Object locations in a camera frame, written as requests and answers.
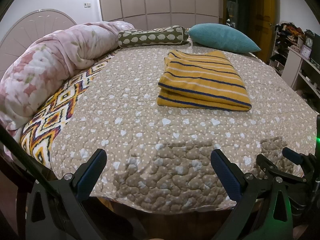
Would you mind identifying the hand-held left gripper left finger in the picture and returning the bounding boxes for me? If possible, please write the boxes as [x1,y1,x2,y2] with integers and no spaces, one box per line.
[25,149,108,240]

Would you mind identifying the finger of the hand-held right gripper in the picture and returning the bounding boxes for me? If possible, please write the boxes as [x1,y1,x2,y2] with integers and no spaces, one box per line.
[282,147,316,172]
[256,153,309,184]

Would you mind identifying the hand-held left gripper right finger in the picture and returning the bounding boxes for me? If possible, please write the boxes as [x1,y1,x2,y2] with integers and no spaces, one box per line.
[210,149,294,240]

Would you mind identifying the yellow striped sweater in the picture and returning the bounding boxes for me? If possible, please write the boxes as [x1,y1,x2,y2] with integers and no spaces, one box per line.
[157,50,252,112]

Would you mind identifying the geometric patterned blanket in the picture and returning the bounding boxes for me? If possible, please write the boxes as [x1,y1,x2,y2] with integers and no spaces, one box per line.
[20,51,118,170]

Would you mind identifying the beige quilted dotted bedspread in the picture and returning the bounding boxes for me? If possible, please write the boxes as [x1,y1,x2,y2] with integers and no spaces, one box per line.
[50,34,320,214]

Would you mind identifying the white shelf unit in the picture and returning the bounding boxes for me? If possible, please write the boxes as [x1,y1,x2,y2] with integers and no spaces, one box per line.
[269,22,320,99]

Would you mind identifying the small pink clock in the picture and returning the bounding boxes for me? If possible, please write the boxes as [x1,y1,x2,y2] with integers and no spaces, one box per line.
[301,45,312,59]

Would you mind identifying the pink floral fleece blanket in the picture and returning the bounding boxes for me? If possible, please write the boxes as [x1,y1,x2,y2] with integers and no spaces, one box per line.
[0,21,135,160]

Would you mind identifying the dark mantel clock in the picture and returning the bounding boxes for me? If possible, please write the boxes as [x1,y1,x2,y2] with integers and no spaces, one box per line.
[304,29,314,48]

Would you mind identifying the teal pillow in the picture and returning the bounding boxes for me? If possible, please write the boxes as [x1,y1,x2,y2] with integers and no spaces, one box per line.
[188,23,262,53]

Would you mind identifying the wooden door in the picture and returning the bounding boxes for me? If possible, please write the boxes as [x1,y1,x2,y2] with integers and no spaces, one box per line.
[249,0,276,63]

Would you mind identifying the olive patterned bolster pillow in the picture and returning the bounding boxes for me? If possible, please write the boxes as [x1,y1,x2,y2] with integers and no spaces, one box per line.
[117,26,190,48]

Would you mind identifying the arched beige headboard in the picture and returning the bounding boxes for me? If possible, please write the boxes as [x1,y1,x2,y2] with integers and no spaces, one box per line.
[0,9,78,73]

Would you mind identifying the black cable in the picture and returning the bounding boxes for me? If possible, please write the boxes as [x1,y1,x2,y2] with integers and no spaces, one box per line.
[0,125,60,198]

